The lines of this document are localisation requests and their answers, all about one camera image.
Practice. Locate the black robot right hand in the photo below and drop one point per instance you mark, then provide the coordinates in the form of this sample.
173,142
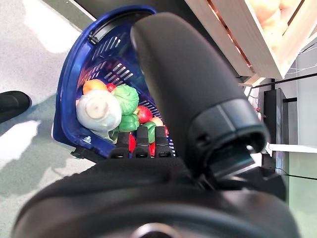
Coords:
173,74

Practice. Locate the green white napa cabbage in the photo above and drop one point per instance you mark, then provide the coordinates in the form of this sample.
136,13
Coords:
99,109

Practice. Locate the blue plastic shopping basket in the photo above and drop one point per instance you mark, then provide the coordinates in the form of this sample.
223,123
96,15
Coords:
68,81

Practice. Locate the red apple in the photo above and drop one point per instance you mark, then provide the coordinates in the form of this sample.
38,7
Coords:
144,114

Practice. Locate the yellow onion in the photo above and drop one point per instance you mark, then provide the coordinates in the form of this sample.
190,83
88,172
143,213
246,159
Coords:
157,121

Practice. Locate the green crinkly lettuce ball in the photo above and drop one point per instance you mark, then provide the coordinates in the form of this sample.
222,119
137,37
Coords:
127,99

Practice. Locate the green bell pepper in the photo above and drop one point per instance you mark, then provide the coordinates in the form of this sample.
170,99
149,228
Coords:
149,130
128,123

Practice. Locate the wooden slatted crate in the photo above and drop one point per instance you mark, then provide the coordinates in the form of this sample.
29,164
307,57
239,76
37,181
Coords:
223,32

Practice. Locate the red tomato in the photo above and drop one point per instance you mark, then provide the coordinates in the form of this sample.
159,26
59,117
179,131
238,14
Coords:
132,143

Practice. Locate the orange fruit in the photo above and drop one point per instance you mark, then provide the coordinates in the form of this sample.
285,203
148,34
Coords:
92,85

